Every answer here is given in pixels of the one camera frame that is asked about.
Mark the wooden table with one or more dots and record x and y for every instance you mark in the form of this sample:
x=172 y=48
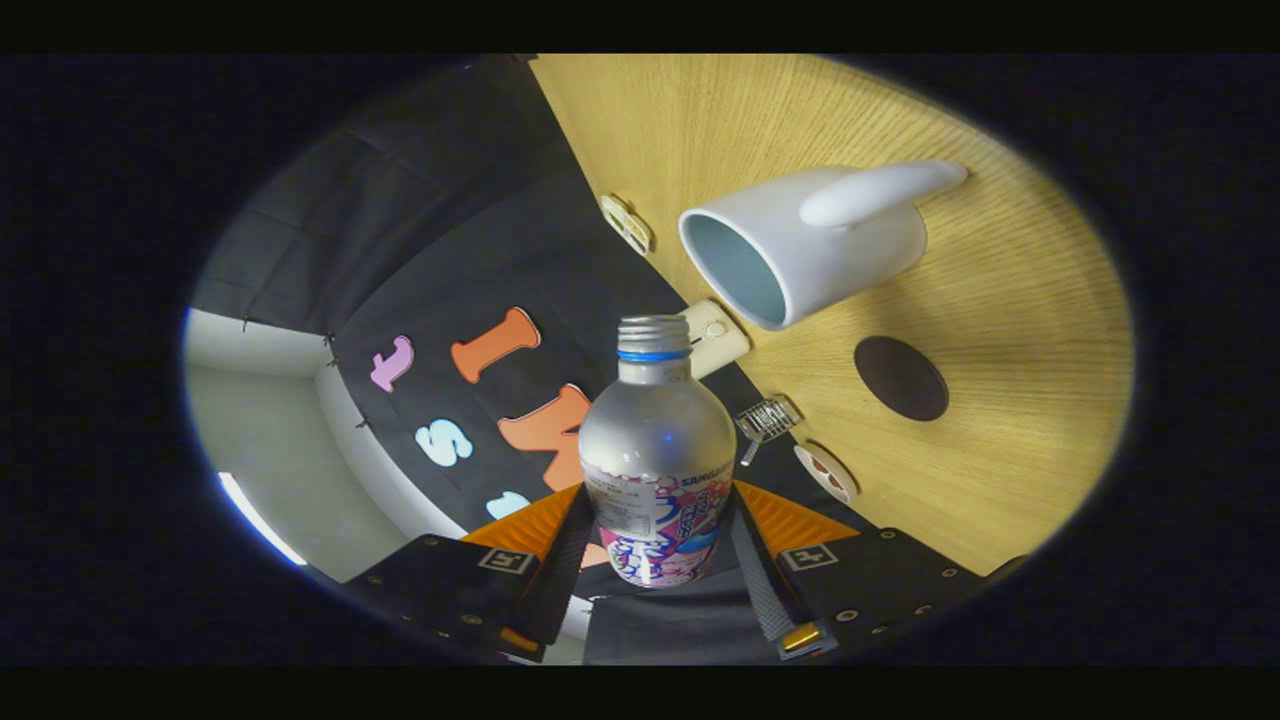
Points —
x=1000 y=470

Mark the white round plate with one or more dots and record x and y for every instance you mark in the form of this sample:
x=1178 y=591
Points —
x=838 y=488

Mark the red food on plate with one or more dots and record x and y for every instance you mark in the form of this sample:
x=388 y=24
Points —
x=824 y=468

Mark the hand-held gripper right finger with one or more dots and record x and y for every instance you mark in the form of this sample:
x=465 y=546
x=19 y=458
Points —
x=880 y=580

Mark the white toaster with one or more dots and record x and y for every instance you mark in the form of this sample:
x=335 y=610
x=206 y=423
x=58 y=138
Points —
x=718 y=338

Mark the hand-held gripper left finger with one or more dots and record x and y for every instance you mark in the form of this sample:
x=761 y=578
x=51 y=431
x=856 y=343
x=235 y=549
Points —
x=440 y=590

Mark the silver juice bottle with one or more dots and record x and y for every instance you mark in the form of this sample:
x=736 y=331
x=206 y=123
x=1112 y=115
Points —
x=655 y=430

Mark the row of cloth clips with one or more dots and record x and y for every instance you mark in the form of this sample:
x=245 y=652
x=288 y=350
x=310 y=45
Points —
x=328 y=339

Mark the dark brown round coaster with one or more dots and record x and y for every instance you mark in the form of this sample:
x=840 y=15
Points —
x=901 y=378

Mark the white divided tray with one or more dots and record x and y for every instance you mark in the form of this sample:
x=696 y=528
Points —
x=626 y=224

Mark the white cup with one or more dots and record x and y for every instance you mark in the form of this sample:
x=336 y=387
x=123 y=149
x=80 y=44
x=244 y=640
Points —
x=850 y=250

